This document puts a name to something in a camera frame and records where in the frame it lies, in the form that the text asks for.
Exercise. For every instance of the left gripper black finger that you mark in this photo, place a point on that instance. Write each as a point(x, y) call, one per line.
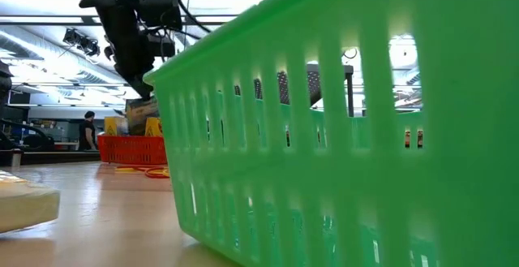
point(125, 76)
point(144, 82)

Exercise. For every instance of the green plastic slotted basket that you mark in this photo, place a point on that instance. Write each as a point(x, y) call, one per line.
point(344, 169)

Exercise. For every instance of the black ceiling spotlight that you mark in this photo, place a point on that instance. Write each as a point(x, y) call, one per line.
point(83, 44)

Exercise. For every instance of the person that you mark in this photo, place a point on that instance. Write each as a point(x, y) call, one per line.
point(87, 131)

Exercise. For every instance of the red plastic slotted basket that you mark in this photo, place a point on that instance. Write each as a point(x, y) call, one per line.
point(129, 150)

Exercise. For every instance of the wrapped white chalk pack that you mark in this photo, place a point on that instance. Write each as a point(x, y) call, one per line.
point(28, 206)

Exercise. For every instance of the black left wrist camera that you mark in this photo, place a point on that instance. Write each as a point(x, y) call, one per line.
point(162, 7)

